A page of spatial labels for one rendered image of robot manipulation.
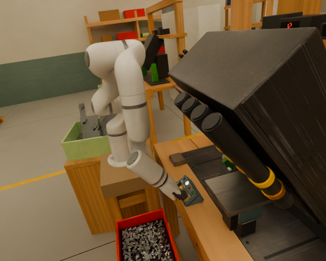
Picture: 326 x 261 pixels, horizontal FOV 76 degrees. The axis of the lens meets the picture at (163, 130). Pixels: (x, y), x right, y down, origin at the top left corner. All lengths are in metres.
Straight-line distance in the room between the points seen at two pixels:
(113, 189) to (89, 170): 0.61
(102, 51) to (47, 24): 6.95
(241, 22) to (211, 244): 1.19
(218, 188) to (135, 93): 0.42
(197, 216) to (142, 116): 0.51
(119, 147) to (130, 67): 0.65
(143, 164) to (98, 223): 1.43
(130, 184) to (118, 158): 0.19
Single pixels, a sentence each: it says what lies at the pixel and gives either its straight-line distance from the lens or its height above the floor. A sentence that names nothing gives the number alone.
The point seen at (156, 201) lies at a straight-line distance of 1.39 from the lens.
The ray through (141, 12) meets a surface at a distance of 7.34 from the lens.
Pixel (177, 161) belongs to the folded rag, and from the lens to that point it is 1.24.
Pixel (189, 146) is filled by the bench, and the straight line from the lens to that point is 1.46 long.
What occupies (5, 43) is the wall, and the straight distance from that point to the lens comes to 8.00.
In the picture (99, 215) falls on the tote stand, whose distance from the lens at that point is 2.07.
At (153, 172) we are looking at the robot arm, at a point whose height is 1.15.
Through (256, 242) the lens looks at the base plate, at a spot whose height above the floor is 0.90.
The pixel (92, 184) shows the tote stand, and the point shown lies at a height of 0.58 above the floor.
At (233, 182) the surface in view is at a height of 1.13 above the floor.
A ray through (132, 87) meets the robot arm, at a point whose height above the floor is 1.48.
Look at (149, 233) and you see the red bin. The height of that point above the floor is 0.88.
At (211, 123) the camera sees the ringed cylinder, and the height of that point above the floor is 1.50.
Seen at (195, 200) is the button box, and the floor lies 0.92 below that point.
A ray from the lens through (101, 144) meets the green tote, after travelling 1.68.
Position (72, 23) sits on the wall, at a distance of 7.68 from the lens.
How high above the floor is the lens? 1.64
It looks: 26 degrees down
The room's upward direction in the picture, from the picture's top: 8 degrees counter-clockwise
